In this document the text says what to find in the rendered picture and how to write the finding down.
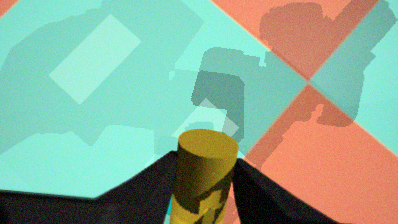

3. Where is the yellow cylinder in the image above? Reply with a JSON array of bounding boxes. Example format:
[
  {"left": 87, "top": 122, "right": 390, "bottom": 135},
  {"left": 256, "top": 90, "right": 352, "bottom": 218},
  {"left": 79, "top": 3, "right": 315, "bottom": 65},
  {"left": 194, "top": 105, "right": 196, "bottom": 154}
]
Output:
[{"left": 169, "top": 129, "right": 239, "bottom": 224}]

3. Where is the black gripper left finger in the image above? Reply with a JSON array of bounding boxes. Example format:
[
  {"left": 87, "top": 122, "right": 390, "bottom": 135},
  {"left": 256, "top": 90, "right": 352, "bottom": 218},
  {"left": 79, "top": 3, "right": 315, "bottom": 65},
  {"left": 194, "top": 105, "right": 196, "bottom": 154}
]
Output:
[{"left": 0, "top": 150, "right": 178, "bottom": 224}]

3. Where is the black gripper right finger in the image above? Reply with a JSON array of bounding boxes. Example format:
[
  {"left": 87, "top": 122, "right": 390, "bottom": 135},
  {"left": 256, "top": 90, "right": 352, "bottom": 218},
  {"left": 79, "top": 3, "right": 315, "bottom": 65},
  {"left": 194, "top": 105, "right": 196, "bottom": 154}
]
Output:
[{"left": 232, "top": 158, "right": 352, "bottom": 224}]

